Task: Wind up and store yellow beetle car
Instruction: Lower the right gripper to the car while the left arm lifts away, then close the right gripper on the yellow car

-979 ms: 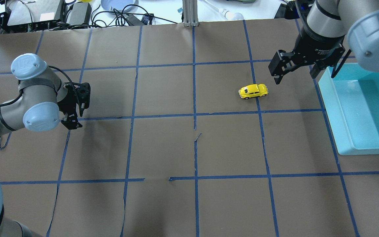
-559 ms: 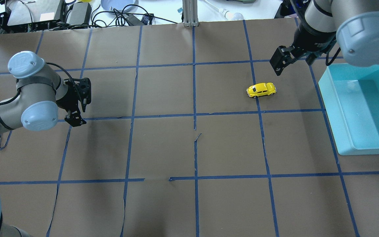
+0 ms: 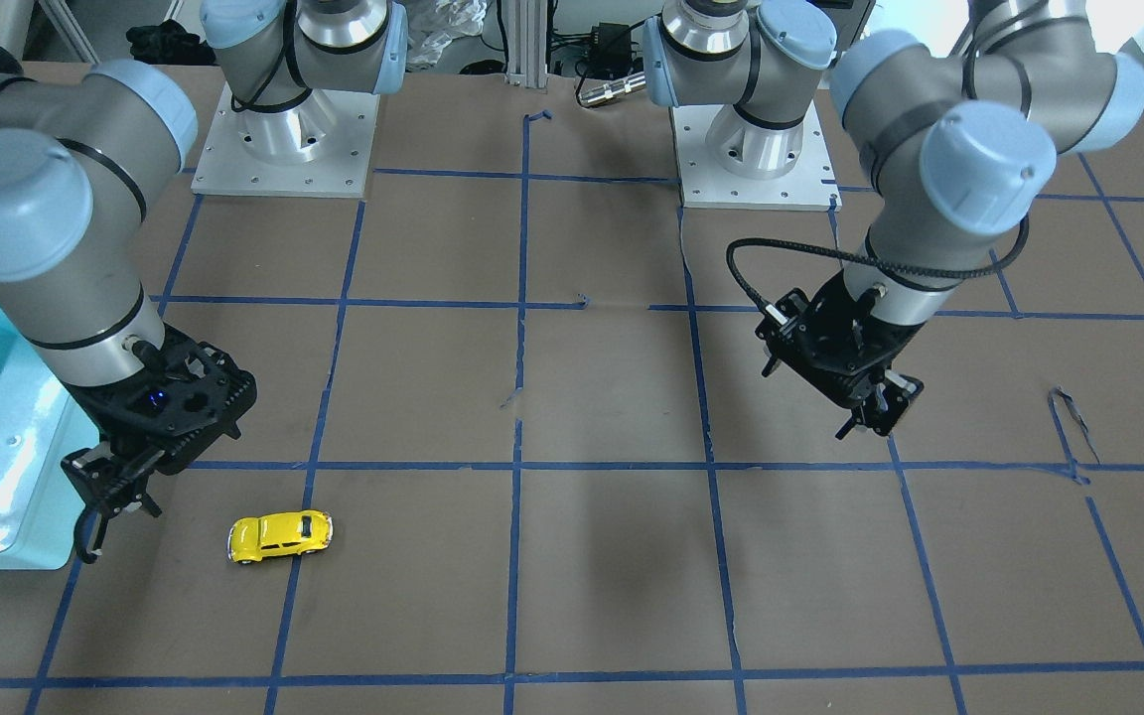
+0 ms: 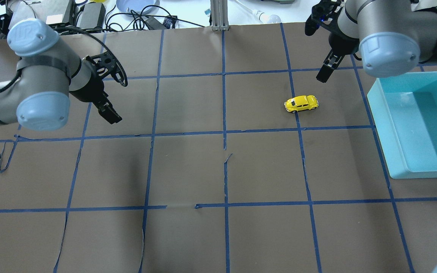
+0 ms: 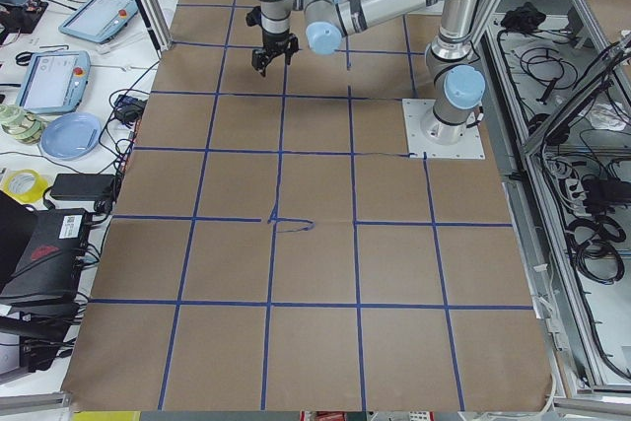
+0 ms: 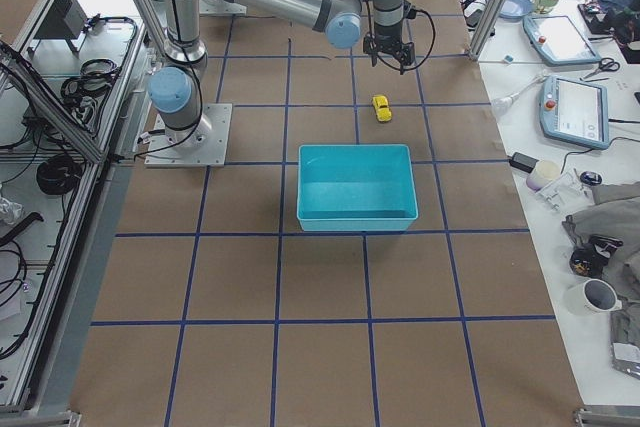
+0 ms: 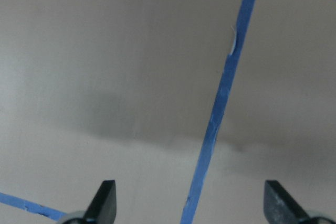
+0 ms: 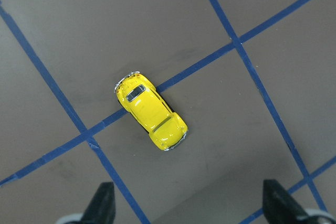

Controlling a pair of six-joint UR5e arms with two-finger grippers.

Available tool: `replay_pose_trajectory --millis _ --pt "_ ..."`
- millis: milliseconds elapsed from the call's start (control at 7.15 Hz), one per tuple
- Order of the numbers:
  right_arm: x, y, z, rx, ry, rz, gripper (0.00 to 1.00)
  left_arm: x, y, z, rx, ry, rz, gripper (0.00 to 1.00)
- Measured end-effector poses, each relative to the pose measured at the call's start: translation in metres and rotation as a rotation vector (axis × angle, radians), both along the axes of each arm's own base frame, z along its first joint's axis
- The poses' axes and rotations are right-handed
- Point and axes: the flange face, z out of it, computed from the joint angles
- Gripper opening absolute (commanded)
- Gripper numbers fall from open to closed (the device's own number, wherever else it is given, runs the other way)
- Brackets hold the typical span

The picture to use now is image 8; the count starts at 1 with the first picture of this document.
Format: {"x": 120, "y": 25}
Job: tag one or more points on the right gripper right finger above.
{"x": 279, "y": 206}

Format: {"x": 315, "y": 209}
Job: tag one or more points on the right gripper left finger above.
{"x": 102, "y": 208}

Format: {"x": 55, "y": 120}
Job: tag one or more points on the yellow beetle toy car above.
{"x": 138, "y": 95}

